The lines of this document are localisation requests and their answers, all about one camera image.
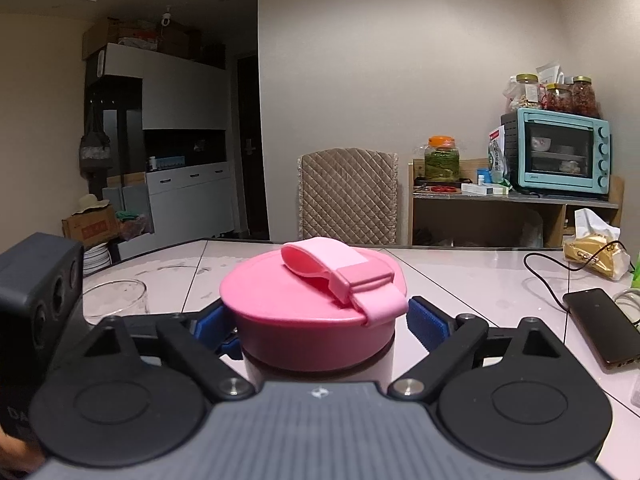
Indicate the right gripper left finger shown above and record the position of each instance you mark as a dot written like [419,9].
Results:
[136,388]

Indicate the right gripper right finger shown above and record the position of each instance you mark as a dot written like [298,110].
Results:
[513,397]

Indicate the pink jar lid with strap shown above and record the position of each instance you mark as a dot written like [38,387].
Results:
[312,294]

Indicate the pink Hello Kitty food jar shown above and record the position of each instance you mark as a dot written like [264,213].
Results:
[328,366]

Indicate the white kitchen cabinet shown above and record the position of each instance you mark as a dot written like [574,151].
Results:
[167,118]

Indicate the person's left hand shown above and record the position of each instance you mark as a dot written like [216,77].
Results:
[19,455]

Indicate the stack of white plates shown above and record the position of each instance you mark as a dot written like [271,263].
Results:
[96,258]

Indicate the clear drinking glass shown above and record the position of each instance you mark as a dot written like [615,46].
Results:
[115,298]

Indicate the cardboard box on floor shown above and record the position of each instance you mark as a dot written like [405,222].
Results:
[93,227]

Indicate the black smartphone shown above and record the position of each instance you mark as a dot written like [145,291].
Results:
[609,334]

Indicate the straw hat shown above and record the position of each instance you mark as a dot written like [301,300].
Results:
[90,202]

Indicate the green tissue box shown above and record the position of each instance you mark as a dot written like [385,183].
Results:
[635,282]

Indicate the hanging grey bag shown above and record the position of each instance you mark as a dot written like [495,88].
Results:
[94,152]

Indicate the wooden shelf unit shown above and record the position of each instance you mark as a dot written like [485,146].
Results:
[451,218]

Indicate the red white package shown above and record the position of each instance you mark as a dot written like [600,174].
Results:
[498,167]

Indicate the green pickle jar orange lid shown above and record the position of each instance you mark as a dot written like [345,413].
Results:
[442,160]

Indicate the teal toaster oven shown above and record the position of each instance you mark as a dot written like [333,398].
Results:
[557,152]

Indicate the quilted beige chair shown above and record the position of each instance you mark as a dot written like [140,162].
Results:
[350,194]

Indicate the glass jar red contents middle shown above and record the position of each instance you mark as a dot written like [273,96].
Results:
[557,98]

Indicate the glass jar pale contents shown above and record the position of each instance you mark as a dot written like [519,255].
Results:
[524,91]

